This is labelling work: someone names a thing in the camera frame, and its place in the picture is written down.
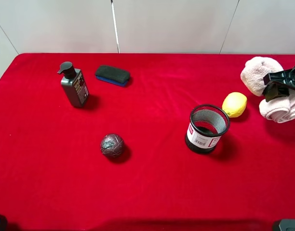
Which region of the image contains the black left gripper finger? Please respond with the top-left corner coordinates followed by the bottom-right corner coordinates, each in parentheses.
top-left (263, 69), bottom-right (295, 85)

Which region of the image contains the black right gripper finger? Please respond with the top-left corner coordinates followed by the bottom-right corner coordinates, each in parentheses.
top-left (263, 83), bottom-right (295, 102)

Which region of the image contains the pink towel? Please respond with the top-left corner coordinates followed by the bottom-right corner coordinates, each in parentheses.
top-left (241, 56), bottom-right (295, 123)

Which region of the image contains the yellow lemon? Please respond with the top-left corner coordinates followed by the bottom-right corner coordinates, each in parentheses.
top-left (222, 92), bottom-right (247, 118)

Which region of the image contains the black mesh pen holder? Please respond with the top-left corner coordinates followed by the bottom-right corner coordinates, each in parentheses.
top-left (185, 104), bottom-right (230, 154)

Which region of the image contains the black blue whiteboard eraser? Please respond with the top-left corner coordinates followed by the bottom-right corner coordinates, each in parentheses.
top-left (95, 65), bottom-right (131, 87)

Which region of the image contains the dark maroon ball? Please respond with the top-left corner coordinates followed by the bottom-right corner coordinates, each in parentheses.
top-left (100, 133), bottom-right (124, 158)

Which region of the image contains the red velvet tablecloth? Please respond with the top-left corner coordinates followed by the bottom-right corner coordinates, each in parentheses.
top-left (0, 53), bottom-right (295, 231)

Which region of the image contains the black pump dispenser bottle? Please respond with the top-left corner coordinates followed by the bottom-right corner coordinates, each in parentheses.
top-left (57, 62), bottom-right (89, 108)

